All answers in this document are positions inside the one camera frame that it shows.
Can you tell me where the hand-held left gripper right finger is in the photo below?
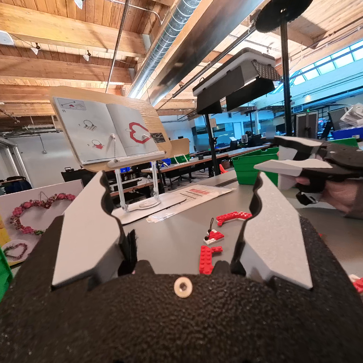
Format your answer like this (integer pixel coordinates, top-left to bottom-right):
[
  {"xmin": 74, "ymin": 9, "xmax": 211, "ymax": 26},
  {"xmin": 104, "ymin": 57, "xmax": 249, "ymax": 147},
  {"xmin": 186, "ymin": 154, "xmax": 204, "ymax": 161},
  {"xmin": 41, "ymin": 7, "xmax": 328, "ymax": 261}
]
[{"xmin": 231, "ymin": 171, "xmax": 313, "ymax": 290}]

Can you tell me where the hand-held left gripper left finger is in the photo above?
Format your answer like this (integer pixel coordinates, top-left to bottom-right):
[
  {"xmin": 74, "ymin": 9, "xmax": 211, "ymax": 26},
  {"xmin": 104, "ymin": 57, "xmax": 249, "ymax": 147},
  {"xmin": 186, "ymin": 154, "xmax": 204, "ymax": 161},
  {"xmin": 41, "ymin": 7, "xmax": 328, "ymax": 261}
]
[{"xmin": 52, "ymin": 171, "xmax": 138, "ymax": 290}]

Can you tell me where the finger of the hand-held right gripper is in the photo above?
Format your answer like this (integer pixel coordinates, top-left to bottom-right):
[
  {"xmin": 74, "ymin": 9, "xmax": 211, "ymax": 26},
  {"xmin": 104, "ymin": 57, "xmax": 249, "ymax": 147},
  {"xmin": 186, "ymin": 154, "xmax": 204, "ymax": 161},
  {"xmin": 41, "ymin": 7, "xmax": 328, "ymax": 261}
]
[
  {"xmin": 274, "ymin": 136, "xmax": 323, "ymax": 161},
  {"xmin": 254, "ymin": 159, "xmax": 334, "ymax": 191}
]

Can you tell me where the red lego heart frame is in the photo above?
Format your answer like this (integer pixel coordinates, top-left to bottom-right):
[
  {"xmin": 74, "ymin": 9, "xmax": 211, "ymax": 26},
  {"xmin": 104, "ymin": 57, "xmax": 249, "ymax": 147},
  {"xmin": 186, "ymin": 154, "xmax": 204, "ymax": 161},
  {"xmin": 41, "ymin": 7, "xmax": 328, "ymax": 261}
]
[{"xmin": 216, "ymin": 211, "xmax": 252, "ymax": 227}]

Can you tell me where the lego piece with black string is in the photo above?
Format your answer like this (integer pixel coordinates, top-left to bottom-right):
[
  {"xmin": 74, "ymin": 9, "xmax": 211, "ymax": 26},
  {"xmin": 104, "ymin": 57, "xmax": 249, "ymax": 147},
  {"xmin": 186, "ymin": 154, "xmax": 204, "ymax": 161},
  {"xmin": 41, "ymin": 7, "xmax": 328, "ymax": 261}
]
[{"xmin": 203, "ymin": 218, "xmax": 225, "ymax": 245}]

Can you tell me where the lego box with heart picture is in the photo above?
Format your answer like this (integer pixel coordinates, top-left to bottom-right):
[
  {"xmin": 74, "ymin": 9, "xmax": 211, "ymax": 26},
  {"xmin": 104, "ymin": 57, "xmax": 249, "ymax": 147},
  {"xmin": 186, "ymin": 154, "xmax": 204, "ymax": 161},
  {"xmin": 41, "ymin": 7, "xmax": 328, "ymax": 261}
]
[{"xmin": 0, "ymin": 179, "xmax": 84, "ymax": 266}]

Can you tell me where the red lego wedge plate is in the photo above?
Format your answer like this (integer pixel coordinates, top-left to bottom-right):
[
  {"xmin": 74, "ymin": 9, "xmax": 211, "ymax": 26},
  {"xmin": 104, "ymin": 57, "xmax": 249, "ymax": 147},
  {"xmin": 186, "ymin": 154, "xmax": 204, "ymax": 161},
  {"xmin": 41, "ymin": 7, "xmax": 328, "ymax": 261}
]
[{"xmin": 349, "ymin": 274, "xmax": 363, "ymax": 294}]

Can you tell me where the lego instruction booklet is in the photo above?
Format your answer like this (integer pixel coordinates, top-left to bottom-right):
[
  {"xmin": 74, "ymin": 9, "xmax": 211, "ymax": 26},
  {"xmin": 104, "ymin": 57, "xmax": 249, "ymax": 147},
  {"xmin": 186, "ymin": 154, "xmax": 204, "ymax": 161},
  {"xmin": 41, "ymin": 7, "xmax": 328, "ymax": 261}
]
[{"xmin": 53, "ymin": 97, "xmax": 160, "ymax": 165}]

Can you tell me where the person's right hand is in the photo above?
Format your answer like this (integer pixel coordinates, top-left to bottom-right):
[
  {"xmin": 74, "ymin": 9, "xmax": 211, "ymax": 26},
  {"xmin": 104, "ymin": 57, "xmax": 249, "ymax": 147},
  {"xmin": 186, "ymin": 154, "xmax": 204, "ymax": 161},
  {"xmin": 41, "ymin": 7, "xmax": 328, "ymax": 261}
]
[{"xmin": 323, "ymin": 177, "xmax": 363, "ymax": 219}]

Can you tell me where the green plastic bin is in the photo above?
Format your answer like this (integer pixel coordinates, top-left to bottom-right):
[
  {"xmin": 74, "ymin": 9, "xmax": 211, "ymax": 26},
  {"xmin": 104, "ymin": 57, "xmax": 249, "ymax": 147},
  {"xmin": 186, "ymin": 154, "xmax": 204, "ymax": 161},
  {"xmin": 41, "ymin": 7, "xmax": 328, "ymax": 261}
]
[
  {"xmin": 330, "ymin": 137, "xmax": 359, "ymax": 148},
  {"xmin": 0, "ymin": 247, "xmax": 13, "ymax": 302},
  {"xmin": 232, "ymin": 147, "xmax": 280, "ymax": 185}
]

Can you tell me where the computer monitor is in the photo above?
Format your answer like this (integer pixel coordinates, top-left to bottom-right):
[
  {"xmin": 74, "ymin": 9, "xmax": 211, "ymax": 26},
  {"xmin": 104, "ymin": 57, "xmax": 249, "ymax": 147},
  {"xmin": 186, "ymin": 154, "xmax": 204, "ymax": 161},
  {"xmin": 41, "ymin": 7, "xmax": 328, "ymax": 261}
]
[{"xmin": 295, "ymin": 111, "xmax": 320, "ymax": 140}]

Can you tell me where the blue plastic bin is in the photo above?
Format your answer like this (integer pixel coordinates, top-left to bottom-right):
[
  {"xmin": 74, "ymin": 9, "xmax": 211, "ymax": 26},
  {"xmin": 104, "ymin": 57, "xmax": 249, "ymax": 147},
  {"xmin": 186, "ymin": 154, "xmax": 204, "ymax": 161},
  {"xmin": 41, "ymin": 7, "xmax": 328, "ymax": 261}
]
[{"xmin": 331, "ymin": 128, "xmax": 363, "ymax": 141}]

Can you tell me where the long wooden table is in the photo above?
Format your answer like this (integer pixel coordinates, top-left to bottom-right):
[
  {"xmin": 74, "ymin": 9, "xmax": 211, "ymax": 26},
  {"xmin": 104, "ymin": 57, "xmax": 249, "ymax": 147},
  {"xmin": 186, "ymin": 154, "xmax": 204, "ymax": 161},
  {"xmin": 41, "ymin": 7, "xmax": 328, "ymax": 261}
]
[{"xmin": 141, "ymin": 144, "xmax": 271, "ymax": 174}]

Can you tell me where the black light stand pole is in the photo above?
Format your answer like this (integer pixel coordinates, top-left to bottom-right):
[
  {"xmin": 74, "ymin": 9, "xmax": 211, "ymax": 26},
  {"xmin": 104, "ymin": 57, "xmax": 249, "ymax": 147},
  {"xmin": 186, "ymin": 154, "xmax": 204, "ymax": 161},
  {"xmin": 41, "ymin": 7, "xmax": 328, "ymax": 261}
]
[{"xmin": 255, "ymin": 0, "xmax": 314, "ymax": 137}]

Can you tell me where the black tripod pole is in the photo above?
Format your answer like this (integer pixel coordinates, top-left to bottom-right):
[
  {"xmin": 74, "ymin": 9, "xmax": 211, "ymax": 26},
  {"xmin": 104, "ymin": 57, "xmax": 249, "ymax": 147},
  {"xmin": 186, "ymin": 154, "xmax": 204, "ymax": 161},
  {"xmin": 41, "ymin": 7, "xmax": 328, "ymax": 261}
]
[{"xmin": 204, "ymin": 113, "xmax": 222, "ymax": 177}]

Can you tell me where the overhead light panel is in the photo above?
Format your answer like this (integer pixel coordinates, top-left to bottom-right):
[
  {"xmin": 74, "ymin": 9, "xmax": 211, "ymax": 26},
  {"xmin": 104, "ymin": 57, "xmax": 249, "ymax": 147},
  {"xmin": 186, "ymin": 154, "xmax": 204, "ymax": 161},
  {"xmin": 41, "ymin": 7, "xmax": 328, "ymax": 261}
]
[{"xmin": 192, "ymin": 48, "xmax": 283, "ymax": 115}]

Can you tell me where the printed sheet in plastic sleeve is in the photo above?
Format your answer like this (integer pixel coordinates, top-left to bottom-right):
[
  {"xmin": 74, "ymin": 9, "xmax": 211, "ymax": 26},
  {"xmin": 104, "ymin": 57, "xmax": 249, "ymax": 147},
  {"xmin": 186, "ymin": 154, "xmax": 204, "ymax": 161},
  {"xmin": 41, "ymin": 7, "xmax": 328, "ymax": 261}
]
[{"xmin": 146, "ymin": 184, "xmax": 241, "ymax": 223}]

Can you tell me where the wooden book stand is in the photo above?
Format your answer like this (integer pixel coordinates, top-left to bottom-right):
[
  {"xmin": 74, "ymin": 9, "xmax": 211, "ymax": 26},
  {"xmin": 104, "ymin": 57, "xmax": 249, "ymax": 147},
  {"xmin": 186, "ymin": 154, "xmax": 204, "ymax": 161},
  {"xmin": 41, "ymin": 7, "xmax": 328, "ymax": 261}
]
[{"xmin": 50, "ymin": 86, "xmax": 188, "ymax": 225}]

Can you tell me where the silver air duct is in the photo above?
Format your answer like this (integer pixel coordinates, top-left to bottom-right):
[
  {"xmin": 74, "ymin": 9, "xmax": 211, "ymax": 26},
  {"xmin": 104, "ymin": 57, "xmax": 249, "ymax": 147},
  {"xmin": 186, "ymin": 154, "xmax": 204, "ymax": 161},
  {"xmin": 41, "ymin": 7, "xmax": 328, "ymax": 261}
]
[{"xmin": 128, "ymin": 0, "xmax": 202, "ymax": 99}]

